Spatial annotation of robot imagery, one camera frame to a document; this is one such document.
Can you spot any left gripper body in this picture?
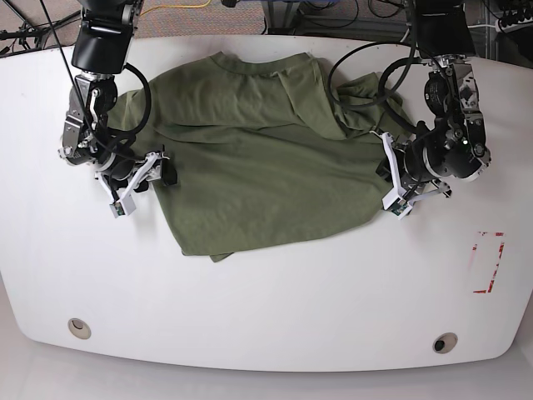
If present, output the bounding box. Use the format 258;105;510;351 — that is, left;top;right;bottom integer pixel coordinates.
381;132;452;204

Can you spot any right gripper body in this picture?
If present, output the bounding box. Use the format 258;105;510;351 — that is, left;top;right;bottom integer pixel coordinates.
94;148;170;203

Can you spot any olive green T-shirt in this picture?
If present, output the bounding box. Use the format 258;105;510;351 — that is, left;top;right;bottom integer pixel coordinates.
132;52;404;261

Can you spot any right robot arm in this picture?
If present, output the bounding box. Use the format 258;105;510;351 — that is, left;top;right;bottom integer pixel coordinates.
58;1;178;207

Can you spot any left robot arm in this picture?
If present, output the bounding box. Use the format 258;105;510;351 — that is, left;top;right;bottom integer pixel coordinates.
326;1;491;214

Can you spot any red tape rectangle marking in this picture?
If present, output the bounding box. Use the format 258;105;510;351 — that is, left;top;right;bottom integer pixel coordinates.
468;232;506;294

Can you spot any black tripod stand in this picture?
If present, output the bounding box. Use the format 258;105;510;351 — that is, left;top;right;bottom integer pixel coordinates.
1;1;81;58

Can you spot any white power strip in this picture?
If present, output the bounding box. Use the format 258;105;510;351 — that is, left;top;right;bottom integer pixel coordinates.
496;8;532;33

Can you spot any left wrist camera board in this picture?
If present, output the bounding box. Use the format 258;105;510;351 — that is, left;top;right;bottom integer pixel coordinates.
382;188;413;220

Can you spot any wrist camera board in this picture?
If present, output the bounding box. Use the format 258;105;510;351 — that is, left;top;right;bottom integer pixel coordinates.
109;195;137;218
382;188;413;220

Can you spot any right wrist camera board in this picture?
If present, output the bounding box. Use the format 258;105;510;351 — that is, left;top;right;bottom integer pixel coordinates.
109;195;137;218

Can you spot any white cable on floor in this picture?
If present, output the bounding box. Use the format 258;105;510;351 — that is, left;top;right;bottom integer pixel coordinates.
397;21;417;46

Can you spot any left table cable grommet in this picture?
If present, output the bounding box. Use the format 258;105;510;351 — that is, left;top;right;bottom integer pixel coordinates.
67;318;92;340

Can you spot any table cable grommet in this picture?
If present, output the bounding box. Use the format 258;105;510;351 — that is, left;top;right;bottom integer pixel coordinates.
433;332;458;354
67;318;92;340

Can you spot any right table cable grommet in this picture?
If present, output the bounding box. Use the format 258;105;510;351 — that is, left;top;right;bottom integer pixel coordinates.
433;332;458;354

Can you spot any yellow cable on floor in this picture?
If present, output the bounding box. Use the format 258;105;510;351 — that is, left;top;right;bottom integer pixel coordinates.
141;0;212;16

